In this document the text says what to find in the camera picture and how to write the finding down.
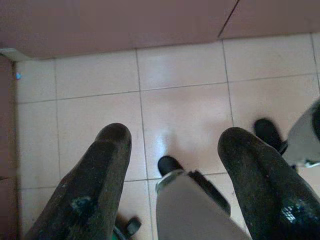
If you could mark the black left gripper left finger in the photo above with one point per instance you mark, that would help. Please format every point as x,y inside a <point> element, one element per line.
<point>87,187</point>

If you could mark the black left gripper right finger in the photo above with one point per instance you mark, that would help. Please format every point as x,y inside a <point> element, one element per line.
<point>262,187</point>

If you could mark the right robot leg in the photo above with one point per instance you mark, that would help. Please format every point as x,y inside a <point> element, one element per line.
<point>300,140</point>

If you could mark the robot leg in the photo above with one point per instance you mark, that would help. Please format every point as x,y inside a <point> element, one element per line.
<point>190,212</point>
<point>300,140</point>

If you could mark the left robot leg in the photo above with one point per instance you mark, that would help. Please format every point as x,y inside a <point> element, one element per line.
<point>190,212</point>

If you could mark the blue scrap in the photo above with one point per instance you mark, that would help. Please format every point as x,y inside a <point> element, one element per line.
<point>18,75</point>

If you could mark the green frame black caster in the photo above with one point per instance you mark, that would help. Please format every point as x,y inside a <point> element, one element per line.
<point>132,226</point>

